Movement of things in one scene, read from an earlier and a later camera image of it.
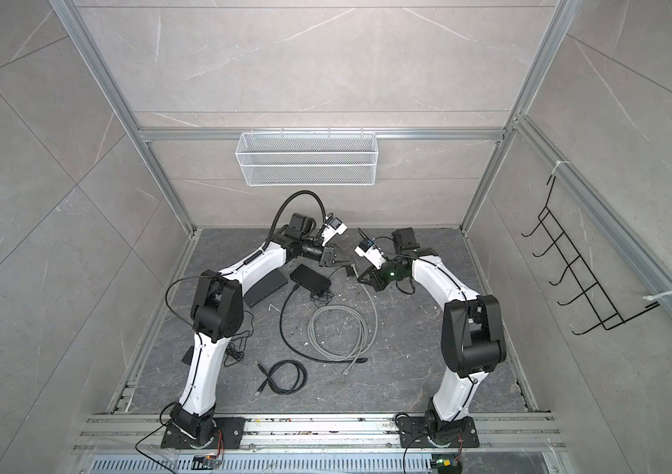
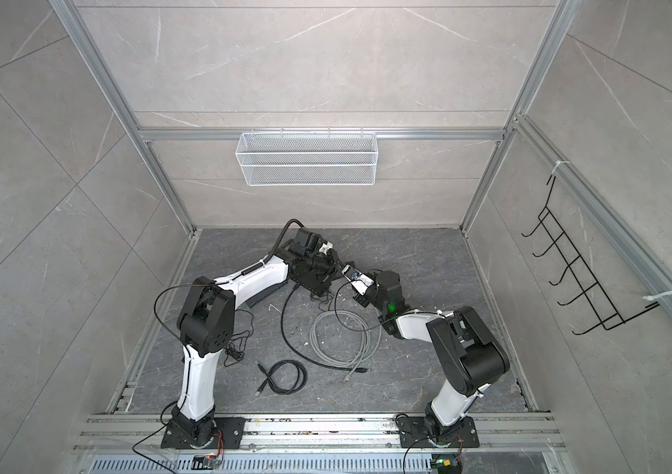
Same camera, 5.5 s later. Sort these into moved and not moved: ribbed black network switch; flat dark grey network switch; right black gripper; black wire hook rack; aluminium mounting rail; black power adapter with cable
Moved: right black gripper; black power adapter with cable
Not moved: ribbed black network switch; black wire hook rack; flat dark grey network switch; aluminium mounting rail
